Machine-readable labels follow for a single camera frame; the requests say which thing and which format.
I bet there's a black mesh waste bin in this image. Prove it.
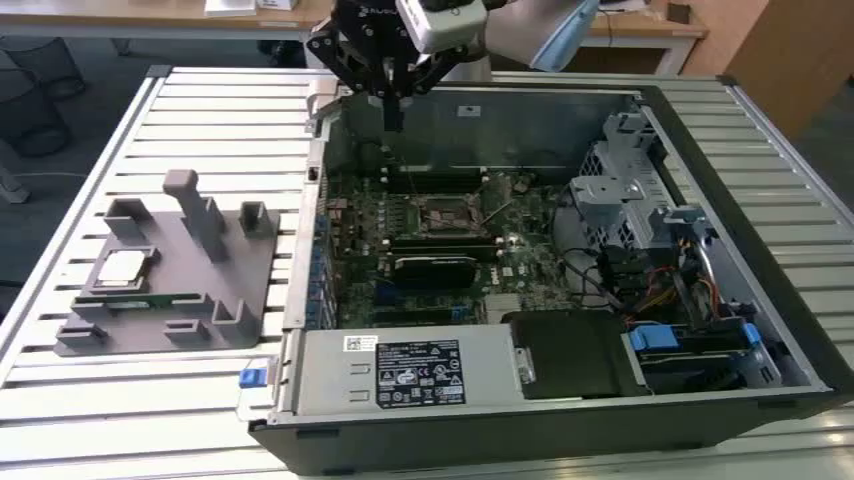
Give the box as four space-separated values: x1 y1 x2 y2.
6 37 89 99
0 67 74 159

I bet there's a grey metal stand foot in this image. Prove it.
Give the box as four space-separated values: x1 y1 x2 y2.
0 139 33 204

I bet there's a black expansion slot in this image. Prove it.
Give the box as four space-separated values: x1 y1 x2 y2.
371 308 450 322

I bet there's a CPU socket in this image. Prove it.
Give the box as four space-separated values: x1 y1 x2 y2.
414 193 489 237

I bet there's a silver CPU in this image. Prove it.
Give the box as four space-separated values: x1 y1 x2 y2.
95 248 154 287

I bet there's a hard disk in blue carrier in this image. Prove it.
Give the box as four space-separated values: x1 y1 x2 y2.
626 322 762 396

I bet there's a metal socket cover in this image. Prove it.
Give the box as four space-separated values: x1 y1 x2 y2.
466 189 489 226

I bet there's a black plastic shroud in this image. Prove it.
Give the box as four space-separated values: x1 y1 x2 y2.
500 308 650 401

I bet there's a grey parts rack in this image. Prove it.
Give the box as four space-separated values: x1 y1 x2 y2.
53 168 286 357

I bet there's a grey cable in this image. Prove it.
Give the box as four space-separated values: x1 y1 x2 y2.
692 238 724 302

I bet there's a silver metal drive cage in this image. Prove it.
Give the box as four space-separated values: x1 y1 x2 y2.
570 110 677 251

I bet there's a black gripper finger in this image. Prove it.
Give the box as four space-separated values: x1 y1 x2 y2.
393 44 470 133
306 18 398 133

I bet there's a black graphics card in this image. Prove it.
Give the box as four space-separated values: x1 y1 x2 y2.
390 254 481 292

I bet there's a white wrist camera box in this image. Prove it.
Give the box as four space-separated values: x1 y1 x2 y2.
397 0 493 54

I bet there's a wooden cabinet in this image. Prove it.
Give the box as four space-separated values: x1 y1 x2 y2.
684 0 854 139

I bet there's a silver chipset heatsink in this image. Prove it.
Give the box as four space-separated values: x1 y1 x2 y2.
485 293 524 322

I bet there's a silver power supply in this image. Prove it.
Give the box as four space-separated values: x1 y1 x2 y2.
270 327 540 419

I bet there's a black PC case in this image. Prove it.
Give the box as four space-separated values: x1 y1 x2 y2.
237 77 844 477

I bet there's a green RAM stick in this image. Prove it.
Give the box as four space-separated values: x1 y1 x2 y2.
73 292 206 307

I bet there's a green motherboard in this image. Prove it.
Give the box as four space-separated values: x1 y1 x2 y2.
319 167 582 331

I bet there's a coloured wire bundle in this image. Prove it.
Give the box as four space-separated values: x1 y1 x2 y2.
624 264 726 324

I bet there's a wooden desk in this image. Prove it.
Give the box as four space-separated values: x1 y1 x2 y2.
0 0 710 76

